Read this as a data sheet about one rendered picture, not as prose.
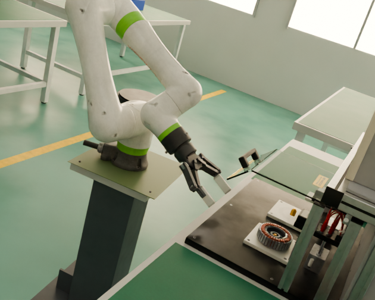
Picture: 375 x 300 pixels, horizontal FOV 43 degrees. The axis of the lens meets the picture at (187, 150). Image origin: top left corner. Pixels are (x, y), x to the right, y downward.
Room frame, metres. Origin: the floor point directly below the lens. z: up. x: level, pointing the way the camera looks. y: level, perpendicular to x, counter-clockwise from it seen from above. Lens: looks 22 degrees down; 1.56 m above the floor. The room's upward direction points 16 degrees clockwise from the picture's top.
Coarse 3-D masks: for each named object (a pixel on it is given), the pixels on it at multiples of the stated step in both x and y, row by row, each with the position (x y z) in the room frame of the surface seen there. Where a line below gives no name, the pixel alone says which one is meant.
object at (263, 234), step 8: (264, 224) 1.37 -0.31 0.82; (272, 224) 1.39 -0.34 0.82; (264, 232) 1.32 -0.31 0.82; (272, 232) 1.35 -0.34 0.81; (280, 232) 1.37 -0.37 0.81; (288, 232) 1.37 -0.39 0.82; (264, 240) 1.30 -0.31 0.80; (272, 240) 1.30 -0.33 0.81; (280, 240) 1.30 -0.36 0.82; (288, 240) 1.31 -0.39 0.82; (280, 248) 1.30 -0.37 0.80; (288, 248) 1.32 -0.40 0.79
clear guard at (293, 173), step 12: (264, 156) 1.36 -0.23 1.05; (276, 156) 1.35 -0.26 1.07; (288, 156) 1.38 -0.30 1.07; (240, 168) 1.30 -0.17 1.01; (252, 168) 1.20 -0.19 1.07; (264, 168) 1.23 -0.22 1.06; (276, 168) 1.25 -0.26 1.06; (288, 168) 1.28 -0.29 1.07; (300, 168) 1.31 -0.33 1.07; (312, 168) 1.34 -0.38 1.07; (276, 180) 1.17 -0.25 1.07; (288, 180) 1.19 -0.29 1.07; (300, 180) 1.22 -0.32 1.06; (312, 180) 1.24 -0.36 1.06; (300, 192) 1.14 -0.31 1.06; (312, 192) 1.16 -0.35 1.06; (324, 204) 1.12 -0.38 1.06
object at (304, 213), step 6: (306, 210) 1.35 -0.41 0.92; (300, 216) 1.30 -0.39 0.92; (306, 216) 1.31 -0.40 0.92; (288, 222) 1.31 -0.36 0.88; (294, 222) 1.33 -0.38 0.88; (300, 222) 1.30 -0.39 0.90; (294, 228) 1.30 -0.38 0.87; (300, 228) 1.29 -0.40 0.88; (318, 228) 1.30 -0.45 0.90; (318, 234) 1.27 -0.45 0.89; (324, 234) 1.27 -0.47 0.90; (336, 234) 1.30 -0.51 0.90; (324, 240) 1.26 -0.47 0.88; (330, 240) 1.26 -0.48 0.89; (336, 240) 1.26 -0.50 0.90; (336, 246) 1.25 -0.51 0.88; (318, 252) 1.27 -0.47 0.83
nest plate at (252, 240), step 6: (258, 228) 1.40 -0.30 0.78; (252, 234) 1.35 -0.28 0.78; (246, 240) 1.30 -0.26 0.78; (252, 240) 1.31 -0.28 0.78; (258, 240) 1.33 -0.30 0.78; (294, 240) 1.39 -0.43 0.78; (252, 246) 1.29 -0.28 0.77; (258, 246) 1.29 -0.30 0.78; (264, 246) 1.30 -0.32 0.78; (264, 252) 1.28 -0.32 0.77; (270, 252) 1.28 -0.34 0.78; (276, 252) 1.29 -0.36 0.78; (282, 252) 1.30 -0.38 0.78; (288, 252) 1.31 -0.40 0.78; (276, 258) 1.26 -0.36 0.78; (282, 258) 1.26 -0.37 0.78
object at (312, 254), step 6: (318, 246) 1.32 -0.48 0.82; (312, 252) 1.28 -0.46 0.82; (324, 252) 1.30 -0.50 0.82; (318, 258) 1.26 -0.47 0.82; (324, 258) 1.26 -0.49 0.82; (306, 264) 1.27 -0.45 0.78; (312, 264) 1.26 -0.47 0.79; (318, 264) 1.25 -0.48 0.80; (312, 270) 1.26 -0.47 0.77; (318, 270) 1.25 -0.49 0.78
